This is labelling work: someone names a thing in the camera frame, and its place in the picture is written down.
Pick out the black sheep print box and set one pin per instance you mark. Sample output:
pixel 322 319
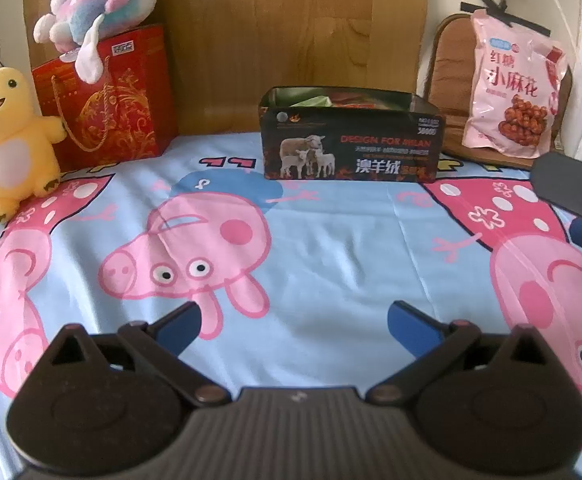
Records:
pixel 351 145

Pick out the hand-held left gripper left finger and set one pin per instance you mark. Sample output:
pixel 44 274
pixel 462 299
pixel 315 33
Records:
pixel 178 322

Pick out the black tape strips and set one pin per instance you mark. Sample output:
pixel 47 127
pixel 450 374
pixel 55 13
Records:
pixel 496 12

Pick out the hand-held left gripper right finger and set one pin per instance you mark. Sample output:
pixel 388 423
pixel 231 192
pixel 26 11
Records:
pixel 411 325

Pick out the pastel plush toy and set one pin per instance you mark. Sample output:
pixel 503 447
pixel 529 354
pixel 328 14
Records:
pixel 106 0

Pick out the red gift bag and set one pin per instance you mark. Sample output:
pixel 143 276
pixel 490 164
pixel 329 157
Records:
pixel 121 105

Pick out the pink snack bag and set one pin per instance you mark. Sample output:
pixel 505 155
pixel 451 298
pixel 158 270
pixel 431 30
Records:
pixel 511 85

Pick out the wooden headboard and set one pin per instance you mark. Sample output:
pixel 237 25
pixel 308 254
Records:
pixel 271 25

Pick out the yellow plush duck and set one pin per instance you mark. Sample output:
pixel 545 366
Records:
pixel 11 125

